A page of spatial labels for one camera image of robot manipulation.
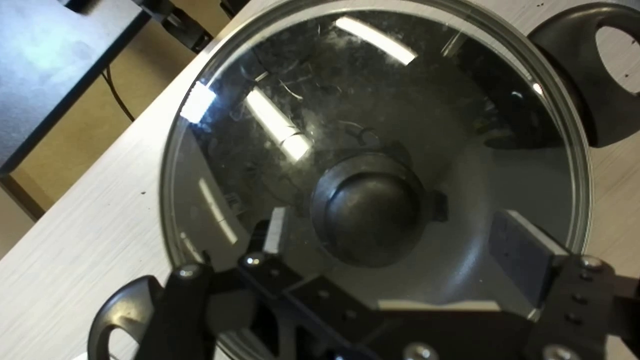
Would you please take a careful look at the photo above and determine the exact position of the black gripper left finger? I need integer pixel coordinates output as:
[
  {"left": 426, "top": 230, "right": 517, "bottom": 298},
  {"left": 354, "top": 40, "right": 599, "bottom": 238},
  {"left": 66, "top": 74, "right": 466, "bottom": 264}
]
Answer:
[{"left": 142, "top": 207, "right": 362, "bottom": 360}]

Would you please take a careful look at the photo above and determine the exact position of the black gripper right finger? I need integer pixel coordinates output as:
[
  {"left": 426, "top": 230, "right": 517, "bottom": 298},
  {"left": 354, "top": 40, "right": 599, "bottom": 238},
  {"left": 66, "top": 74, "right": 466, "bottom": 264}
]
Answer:
[{"left": 491, "top": 209, "right": 640, "bottom": 360}]

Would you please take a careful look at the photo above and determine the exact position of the glass lid with black knob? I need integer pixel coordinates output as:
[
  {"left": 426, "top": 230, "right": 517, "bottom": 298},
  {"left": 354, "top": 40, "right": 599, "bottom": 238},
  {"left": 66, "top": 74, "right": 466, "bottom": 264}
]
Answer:
[{"left": 158, "top": 0, "right": 592, "bottom": 360}]

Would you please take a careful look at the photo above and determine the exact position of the black cooking pot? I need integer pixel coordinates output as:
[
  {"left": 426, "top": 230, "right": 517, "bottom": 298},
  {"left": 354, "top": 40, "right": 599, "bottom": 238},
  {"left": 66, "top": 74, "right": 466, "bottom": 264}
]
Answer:
[{"left": 86, "top": 0, "right": 640, "bottom": 360}]

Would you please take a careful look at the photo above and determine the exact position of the black table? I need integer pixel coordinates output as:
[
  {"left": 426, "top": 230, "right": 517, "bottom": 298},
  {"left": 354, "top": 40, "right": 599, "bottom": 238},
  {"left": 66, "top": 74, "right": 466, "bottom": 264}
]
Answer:
[{"left": 0, "top": 0, "right": 153, "bottom": 177}]

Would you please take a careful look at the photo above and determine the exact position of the black cable under table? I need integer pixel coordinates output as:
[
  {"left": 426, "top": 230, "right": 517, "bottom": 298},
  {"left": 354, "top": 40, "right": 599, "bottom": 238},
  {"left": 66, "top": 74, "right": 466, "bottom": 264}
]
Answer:
[{"left": 97, "top": 67, "right": 137, "bottom": 127}]

